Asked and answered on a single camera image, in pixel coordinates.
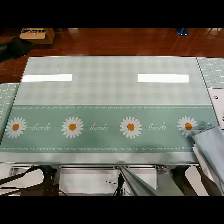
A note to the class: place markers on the blue object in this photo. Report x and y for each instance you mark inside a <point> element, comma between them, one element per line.
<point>182,31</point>

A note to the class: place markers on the silver frame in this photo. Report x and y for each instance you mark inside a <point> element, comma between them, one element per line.
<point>140,186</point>

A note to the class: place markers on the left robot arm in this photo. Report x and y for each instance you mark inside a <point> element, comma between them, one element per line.
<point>50,176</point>

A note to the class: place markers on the grey T-shirt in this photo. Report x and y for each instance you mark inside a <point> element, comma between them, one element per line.
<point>213,143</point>

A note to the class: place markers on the white board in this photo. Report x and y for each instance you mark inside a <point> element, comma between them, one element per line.
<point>218,106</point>

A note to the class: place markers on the cardboard box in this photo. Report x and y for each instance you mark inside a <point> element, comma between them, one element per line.
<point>37,35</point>

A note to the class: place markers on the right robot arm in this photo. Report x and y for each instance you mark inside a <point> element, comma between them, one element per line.
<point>191,176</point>

